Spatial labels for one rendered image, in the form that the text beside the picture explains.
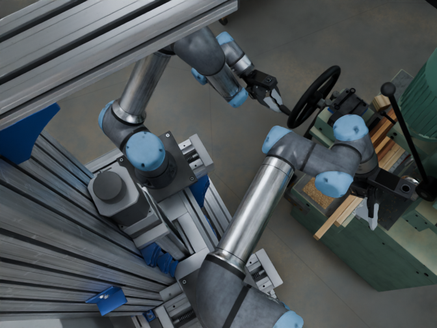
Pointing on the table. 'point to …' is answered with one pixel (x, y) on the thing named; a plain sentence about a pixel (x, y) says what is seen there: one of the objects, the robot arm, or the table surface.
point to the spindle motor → (422, 102)
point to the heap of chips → (317, 194)
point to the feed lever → (424, 191)
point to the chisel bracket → (424, 149)
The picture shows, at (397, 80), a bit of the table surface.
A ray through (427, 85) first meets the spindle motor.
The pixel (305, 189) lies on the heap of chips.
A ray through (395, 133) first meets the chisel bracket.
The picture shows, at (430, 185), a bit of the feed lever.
